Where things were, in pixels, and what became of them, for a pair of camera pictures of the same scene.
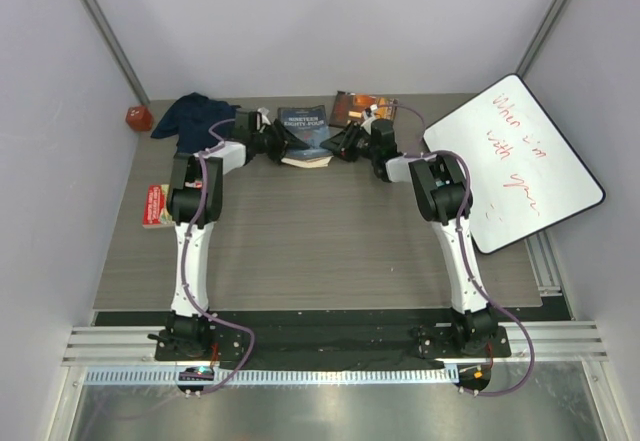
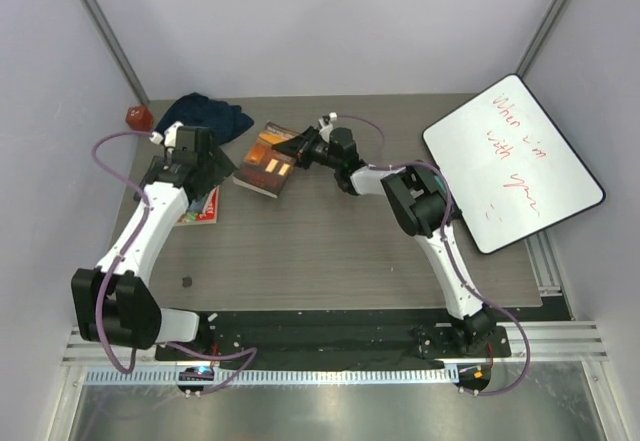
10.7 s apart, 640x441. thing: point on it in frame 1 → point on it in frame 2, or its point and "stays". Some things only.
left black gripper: [285, 140] → [221, 168]
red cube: [139, 118] stays
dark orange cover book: [350, 107] → [265, 168]
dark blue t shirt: [189, 119] stays
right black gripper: [340, 144] → [299, 145]
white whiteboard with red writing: [524, 174] stays
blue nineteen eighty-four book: [311, 125] → [156, 164]
